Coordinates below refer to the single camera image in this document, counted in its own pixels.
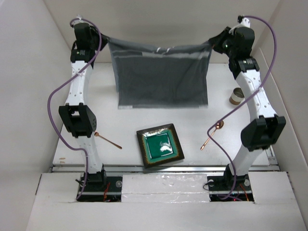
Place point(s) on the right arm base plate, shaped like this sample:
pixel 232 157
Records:
pixel 223 185

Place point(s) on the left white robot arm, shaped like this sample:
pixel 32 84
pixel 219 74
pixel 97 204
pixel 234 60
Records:
pixel 76 115

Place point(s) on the green square ceramic plate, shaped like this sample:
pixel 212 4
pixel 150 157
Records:
pixel 159 145

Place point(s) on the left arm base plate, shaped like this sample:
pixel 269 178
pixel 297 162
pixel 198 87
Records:
pixel 99 186

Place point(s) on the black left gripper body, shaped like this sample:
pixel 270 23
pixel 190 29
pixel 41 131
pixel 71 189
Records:
pixel 94 42

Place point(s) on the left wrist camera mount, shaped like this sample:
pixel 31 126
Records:
pixel 77 20

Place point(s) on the copper spoon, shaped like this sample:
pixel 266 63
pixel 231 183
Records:
pixel 218 126

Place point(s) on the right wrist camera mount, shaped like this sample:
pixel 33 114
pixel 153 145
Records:
pixel 242 22

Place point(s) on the copper fork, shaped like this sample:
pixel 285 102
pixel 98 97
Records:
pixel 96 134

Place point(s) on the white and brown metal cup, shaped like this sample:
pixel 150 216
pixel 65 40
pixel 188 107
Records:
pixel 237 96

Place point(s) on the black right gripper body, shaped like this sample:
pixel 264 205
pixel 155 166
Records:
pixel 224 43

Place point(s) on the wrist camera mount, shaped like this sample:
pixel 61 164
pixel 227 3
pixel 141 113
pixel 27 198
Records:
pixel 242 22
pixel 77 20

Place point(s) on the grey striped cloth placemat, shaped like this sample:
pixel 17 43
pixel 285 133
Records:
pixel 147 76

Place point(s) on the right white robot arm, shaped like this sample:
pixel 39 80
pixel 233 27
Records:
pixel 265 125

